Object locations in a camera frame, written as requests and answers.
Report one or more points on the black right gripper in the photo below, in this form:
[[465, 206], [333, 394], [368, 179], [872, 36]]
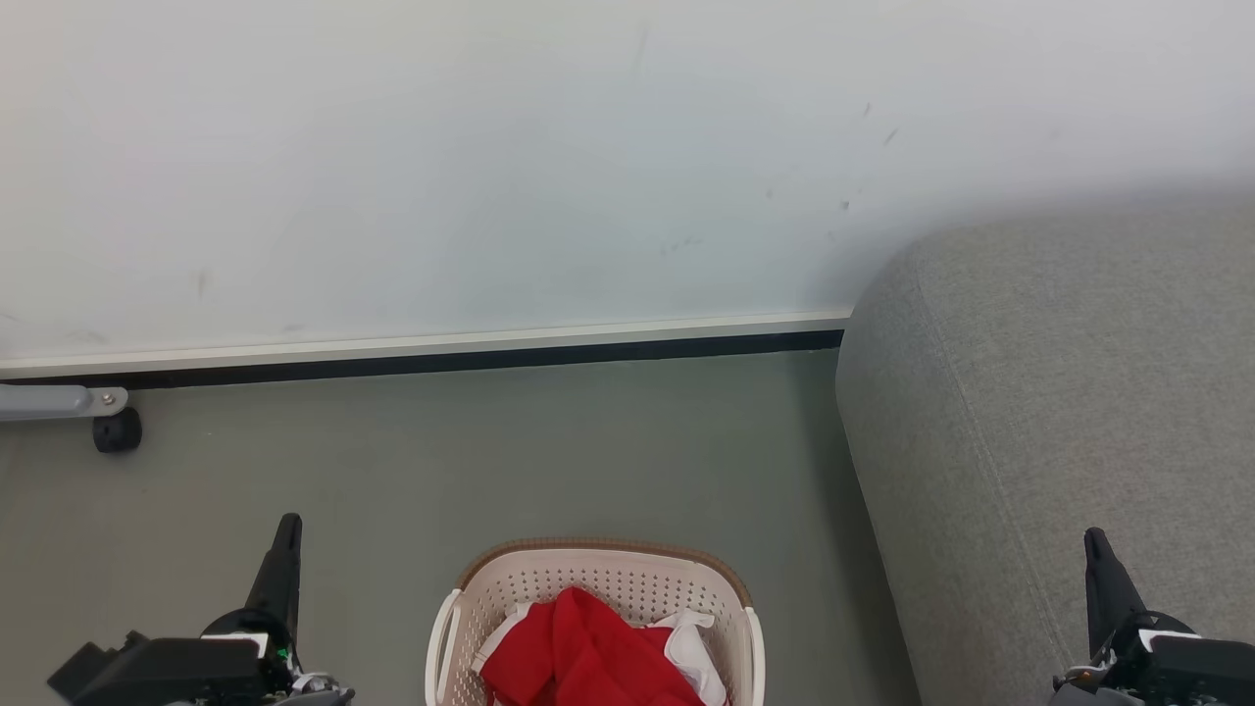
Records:
[[1142, 628]]

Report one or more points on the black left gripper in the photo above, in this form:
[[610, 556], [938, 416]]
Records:
[[270, 628]]

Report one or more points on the red cloth garment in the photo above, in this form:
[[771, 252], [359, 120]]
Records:
[[578, 657]]

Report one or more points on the grey fabric sofa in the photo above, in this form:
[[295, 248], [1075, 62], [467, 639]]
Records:
[[1029, 412]]

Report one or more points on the white cloth garment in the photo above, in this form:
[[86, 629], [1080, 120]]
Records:
[[691, 652]]

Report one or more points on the black caster wheel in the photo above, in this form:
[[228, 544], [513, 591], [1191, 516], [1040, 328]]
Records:
[[118, 431]]

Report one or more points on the white and black baseboard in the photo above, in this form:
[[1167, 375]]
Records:
[[392, 355]]

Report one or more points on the grey metal stand leg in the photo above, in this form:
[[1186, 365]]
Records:
[[49, 402]]

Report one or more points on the cream plastic laundry basket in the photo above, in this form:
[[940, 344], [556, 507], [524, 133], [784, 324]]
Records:
[[627, 579]]

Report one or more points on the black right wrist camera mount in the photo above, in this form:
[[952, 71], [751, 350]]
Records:
[[1206, 672]]

